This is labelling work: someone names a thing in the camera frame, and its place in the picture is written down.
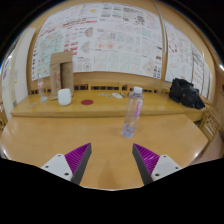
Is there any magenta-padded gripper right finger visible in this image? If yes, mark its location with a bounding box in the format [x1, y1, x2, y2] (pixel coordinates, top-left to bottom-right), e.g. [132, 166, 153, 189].
[131, 143, 183, 186]

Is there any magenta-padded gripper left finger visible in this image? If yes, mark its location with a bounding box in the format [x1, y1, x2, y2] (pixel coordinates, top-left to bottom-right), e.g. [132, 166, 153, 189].
[40, 142, 93, 186]

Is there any clear plastic water bottle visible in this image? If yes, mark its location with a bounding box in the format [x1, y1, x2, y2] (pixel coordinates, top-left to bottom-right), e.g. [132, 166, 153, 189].
[121, 86, 145, 139]

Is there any wooden chair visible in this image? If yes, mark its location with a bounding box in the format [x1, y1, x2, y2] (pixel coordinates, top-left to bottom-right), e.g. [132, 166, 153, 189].
[199, 105, 224, 143]
[0, 101, 8, 134]

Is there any white cup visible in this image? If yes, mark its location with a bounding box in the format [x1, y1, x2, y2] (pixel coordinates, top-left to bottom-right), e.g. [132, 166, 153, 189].
[57, 88, 73, 107]

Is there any flat round red coaster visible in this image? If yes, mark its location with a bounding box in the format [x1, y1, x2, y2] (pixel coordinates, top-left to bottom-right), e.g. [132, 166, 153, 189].
[80, 98, 95, 106]

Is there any black bag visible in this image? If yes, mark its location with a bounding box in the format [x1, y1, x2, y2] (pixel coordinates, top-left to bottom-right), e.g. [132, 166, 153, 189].
[168, 77, 206, 111]

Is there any small red-labelled clear bottle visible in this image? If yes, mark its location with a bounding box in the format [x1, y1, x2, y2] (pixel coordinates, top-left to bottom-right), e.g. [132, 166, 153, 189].
[37, 73, 47, 99]

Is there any brown cardboard box stand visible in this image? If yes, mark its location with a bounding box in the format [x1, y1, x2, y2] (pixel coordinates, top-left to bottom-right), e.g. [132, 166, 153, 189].
[49, 50, 75, 101]

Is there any wooden slatted back rail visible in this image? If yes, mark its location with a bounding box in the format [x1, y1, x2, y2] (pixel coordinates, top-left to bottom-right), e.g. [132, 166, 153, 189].
[28, 81, 171, 95]

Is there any wall poster with red marks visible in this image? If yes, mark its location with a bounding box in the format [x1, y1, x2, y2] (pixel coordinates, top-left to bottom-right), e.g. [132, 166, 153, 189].
[163, 19, 195, 84]

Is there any wall poster with round logo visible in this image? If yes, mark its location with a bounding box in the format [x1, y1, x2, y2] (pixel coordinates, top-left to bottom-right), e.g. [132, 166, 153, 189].
[31, 4, 98, 82]

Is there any wall poster with diagram grid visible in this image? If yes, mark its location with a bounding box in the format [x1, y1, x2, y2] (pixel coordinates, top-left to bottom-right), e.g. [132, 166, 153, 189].
[94, 2, 164, 80]

